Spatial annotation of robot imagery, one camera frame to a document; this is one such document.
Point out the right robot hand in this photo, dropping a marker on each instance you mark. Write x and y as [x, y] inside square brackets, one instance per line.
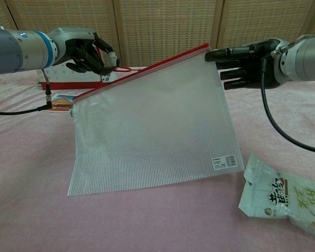
[252, 65]

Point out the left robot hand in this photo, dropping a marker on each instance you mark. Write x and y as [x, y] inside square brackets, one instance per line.
[78, 50]

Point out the white mesh zipper pouch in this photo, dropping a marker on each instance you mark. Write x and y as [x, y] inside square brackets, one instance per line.
[157, 126]

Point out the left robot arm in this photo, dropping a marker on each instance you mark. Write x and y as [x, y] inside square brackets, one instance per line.
[18, 52]

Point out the pale green snack bag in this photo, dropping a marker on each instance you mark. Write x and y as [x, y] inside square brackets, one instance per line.
[286, 194]

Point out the red desk calendar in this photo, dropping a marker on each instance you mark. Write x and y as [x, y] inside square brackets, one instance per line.
[68, 85]

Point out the small white plastic device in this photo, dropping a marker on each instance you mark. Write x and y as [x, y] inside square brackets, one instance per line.
[108, 78]

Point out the palace photo postcard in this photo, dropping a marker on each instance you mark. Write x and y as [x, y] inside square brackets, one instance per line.
[60, 103]

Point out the pink tablecloth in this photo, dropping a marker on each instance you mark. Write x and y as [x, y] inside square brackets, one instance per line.
[29, 170]

